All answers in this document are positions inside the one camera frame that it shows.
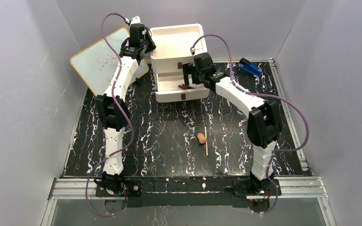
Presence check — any white plastic drawer organizer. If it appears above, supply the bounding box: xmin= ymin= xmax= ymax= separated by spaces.
xmin=150 ymin=24 xmax=207 ymax=73

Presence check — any white organizer drawer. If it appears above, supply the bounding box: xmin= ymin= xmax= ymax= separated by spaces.
xmin=154 ymin=72 xmax=210 ymax=103

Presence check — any thin wooden stick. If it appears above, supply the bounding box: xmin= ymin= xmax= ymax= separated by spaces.
xmin=204 ymin=126 xmax=208 ymax=157

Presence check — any beige makeup sponge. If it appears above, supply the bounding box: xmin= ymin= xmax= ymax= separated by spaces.
xmin=197 ymin=133 xmax=206 ymax=145

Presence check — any dark double-ended makeup stick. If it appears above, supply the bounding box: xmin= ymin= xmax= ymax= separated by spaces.
xmin=181 ymin=83 xmax=195 ymax=89

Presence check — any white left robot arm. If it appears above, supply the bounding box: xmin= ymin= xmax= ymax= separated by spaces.
xmin=95 ymin=23 xmax=156 ymax=193

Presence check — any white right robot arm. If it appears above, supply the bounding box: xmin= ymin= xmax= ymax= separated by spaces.
xmin=182 ymin=52 xmax=282 ymax=192

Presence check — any blue black stapler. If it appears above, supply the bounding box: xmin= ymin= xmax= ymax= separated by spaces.
xmin=237 ymin=58 xmax=263 ymax=78

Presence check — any yellow framed whiteboard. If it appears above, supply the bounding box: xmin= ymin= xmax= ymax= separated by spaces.
xmin=70 ymin=27 xmax=149 ymax=96

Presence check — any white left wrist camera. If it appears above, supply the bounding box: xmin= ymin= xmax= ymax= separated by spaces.
xmin=129 ymin=16 xmax=142 ymax=27

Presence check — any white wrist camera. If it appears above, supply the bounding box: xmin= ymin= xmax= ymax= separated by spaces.
xmin=129 ymin=16 xmax=142 ymax=27
xmin=190 ymin=47 xmax=199 ymax=56

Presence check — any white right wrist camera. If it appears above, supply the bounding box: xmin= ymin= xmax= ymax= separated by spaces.
xmin=190 ymin=47 xmax=199 ymax=56

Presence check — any aluminium frame rail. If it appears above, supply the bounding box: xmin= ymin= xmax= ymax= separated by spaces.
xmin=49 ymin=176 xmax=328 ymax=199

